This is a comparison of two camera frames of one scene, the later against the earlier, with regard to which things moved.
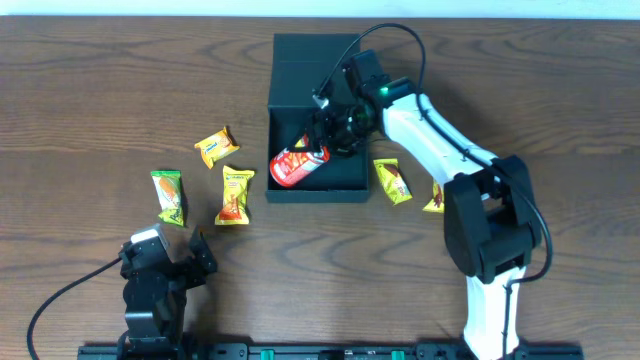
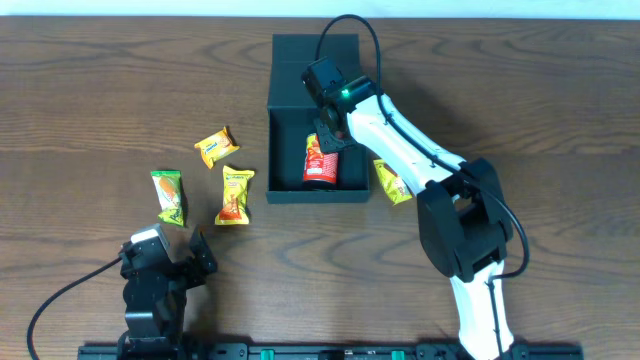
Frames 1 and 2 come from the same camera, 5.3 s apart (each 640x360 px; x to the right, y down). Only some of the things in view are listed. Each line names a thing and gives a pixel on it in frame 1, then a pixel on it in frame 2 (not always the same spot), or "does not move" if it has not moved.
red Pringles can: [289, 167] → [319, 166]
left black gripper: [205, 260] does not move
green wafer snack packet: [167, 184] does not move
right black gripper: [322, 119] does not move
